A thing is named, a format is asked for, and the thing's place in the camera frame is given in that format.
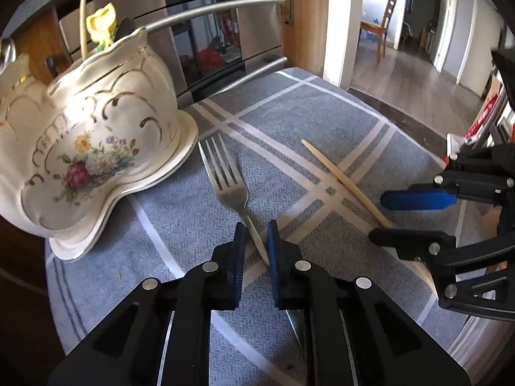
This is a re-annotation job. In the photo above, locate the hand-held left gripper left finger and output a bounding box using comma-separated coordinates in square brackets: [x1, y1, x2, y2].
[47, 222, 247, 386]

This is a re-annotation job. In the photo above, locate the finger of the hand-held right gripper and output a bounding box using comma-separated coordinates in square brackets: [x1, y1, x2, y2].
[380, 145, 515, 210]
[368, 228, 515, 322]

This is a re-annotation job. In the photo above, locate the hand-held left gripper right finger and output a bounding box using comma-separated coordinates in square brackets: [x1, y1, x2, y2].
[267, 220, 471, 386]

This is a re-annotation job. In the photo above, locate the silver metal fork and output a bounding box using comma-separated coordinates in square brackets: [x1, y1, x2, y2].
[198, 133, 270, 267]

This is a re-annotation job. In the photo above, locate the wooden chopstick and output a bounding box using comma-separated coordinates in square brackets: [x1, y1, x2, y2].
[301, 139, 395, 229]
[80, 0, 89, 59]

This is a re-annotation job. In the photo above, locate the white floral ceramic utensil holder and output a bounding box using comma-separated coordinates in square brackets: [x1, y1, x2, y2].
[18, 27, 200, 262]
[0, 54, 51, 210]

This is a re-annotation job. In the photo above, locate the black spoon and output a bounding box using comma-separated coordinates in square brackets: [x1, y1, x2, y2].
[115, 17, 137, 43]

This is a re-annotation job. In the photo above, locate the white door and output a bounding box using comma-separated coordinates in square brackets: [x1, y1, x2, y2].
[456, 0, 503, 98]

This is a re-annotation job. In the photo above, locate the red and white box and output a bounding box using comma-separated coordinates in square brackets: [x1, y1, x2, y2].
[463, 88, 508, 146]

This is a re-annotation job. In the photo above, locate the grey plaid tablecloth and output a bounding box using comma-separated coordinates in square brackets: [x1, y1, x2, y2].
[44, 68, 479, 386]

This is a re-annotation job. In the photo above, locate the wooden dining chair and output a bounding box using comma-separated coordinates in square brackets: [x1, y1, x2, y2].
[376, 0, 399, 63]

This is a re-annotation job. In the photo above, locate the wooden cabinet door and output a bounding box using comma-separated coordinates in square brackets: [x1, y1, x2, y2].
[277, 0, 331, 79]
[12, 8, 75, 85]

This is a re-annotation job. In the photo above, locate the stainless steel built-in oven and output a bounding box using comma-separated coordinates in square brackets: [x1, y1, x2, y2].
[56, 0, 288, 107]

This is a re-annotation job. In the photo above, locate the yellow green plastic utensil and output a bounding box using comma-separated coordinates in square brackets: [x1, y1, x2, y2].
[86, 3, 118, 51]

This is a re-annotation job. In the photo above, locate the silver metal spoon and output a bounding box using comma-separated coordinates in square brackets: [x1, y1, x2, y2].
[0, 37, 17, 69]

